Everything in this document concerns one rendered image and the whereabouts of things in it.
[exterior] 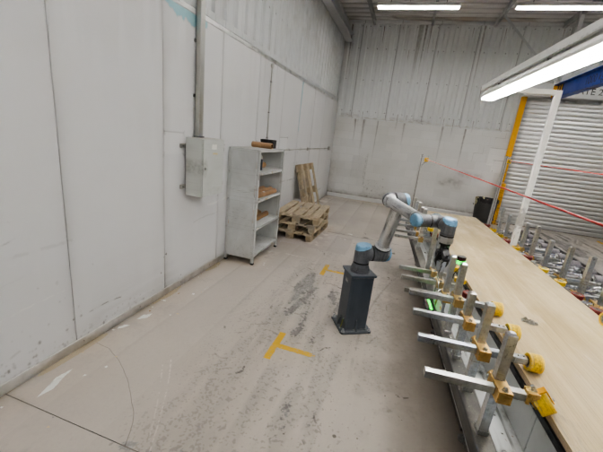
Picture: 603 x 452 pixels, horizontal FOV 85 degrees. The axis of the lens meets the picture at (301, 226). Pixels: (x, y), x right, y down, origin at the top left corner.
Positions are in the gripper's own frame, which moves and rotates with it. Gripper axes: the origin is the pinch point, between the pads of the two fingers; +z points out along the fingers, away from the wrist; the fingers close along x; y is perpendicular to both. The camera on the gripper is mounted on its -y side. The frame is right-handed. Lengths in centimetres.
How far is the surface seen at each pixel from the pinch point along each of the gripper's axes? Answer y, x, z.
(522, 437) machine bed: -89, -27, 35
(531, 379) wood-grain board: -83, -27, 11
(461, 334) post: -49, -7, 15
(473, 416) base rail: -90, -6, 31
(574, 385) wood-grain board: -80, -44, 11
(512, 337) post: -99, -7, -15
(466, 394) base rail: -77, -6, 31
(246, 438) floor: -74, 102, 101
